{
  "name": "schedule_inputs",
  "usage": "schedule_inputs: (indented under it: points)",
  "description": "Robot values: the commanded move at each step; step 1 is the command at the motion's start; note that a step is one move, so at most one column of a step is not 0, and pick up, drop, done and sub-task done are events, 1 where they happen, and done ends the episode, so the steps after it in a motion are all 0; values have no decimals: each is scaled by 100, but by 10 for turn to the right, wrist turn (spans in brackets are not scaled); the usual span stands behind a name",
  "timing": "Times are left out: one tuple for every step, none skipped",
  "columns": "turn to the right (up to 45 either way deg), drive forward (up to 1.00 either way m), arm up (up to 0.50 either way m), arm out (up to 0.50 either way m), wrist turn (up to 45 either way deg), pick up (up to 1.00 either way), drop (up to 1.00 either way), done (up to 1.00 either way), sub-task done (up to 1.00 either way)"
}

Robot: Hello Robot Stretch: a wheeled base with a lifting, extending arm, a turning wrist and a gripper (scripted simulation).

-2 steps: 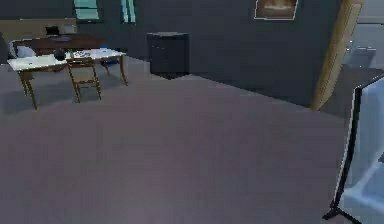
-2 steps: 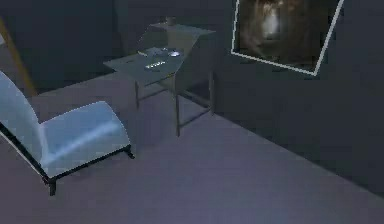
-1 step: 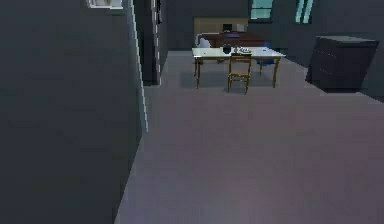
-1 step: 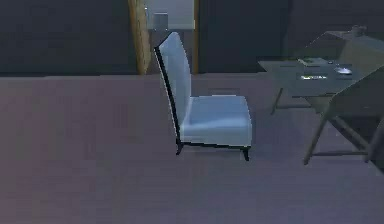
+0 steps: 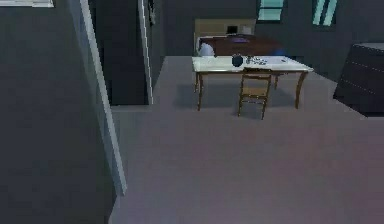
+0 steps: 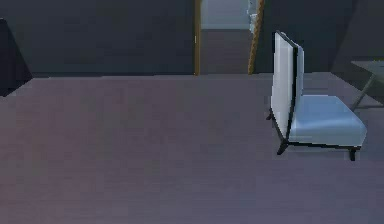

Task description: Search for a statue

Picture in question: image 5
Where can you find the window with teal glass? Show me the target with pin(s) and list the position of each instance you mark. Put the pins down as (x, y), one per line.
(270, 9)
(324, 12)

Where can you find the black laptop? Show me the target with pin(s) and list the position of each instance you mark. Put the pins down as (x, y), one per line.
(232, 30)

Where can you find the dark round object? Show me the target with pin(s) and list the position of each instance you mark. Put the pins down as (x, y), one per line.
(237, 60)

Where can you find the white pillow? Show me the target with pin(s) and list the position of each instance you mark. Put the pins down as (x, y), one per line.
(206, 50)

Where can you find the beige headboard shelf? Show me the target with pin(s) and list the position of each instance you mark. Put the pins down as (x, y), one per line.
(213, 26)

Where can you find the bed with brown cover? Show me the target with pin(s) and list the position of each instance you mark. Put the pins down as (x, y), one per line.
(246, 46)

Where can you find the purple cushion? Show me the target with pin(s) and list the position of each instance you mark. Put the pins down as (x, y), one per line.
(239, 40)

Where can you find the white table with wooden legs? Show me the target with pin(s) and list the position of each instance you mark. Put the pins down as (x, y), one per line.
(216, 65)

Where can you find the wooden chair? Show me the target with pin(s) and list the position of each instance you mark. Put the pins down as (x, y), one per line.
(255, 90)

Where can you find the dark chest of drawers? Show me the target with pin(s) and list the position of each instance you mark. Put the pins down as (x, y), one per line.
(363, 80)

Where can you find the blue pillow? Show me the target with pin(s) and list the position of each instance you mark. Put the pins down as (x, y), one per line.
(278, 52)

